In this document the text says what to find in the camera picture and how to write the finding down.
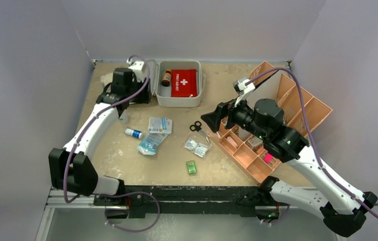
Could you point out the black handled scissors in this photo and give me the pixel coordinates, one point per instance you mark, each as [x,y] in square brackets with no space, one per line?
[197,127]

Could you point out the white blue mask packet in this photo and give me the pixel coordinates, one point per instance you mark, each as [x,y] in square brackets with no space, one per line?
[160,125]

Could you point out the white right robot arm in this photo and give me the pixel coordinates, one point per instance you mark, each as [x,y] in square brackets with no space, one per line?
[337,203]

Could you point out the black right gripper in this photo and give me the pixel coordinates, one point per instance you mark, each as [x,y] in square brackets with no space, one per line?
[224,113]

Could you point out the red white card box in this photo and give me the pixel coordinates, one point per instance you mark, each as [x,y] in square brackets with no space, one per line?
[254,142]

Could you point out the pink eraser block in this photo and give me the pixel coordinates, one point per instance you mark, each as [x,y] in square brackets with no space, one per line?
[232,142]

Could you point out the peach plastic desk organizer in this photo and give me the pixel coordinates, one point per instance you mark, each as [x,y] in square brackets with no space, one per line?
[302,112]

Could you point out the pink sticky note block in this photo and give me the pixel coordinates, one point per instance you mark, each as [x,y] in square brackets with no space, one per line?
[268,157]

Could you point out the white sponge pad stack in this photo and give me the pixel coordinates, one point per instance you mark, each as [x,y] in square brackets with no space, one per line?
[106,79]

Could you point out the small green box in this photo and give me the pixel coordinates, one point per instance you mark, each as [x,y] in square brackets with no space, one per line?
[191,167]

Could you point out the brown bottle orange cap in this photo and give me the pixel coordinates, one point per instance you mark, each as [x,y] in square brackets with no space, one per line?
[166,78]

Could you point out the blue clear wipes packet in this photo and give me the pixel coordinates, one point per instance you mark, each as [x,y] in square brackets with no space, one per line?
[150,144]

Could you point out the clear bag of sachets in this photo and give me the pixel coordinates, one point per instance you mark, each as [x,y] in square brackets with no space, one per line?
[197,144]

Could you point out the clear white cap bottle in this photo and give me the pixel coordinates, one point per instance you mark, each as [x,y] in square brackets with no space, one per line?
[124,118]

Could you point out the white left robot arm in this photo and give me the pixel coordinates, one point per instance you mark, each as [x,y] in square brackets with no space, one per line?
[70,167]

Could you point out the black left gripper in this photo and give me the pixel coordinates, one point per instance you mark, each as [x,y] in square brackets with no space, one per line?
[145,95]

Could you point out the grey medicine case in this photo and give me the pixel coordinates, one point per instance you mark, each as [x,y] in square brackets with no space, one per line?
[163,94]

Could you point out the white bottle blue label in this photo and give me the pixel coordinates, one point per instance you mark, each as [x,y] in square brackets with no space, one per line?
[134,133]

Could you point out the red fabric pouch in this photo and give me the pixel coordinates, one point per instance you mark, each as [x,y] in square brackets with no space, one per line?
[184,83]

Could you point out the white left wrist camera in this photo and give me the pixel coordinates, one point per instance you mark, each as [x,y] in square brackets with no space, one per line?
[138,67]

